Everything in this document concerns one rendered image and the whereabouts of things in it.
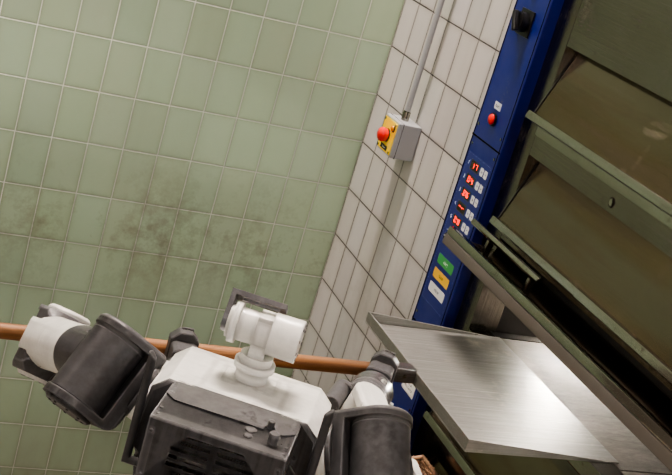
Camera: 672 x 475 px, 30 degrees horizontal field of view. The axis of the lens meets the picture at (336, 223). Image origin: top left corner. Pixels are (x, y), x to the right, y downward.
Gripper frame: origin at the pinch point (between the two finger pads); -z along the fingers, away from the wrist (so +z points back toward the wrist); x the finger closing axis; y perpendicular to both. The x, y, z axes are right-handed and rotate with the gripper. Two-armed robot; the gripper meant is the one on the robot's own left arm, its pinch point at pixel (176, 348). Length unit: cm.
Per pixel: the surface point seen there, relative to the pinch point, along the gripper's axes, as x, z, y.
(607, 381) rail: -23, 33, 70
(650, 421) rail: -23, 47, 72
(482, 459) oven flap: 22, -15, 78
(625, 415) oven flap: -21, 41, 71
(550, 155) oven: -46, -32, 77
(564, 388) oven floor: 1, -16, 92
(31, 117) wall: -5, -119, -30
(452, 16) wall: -62, -98, 69
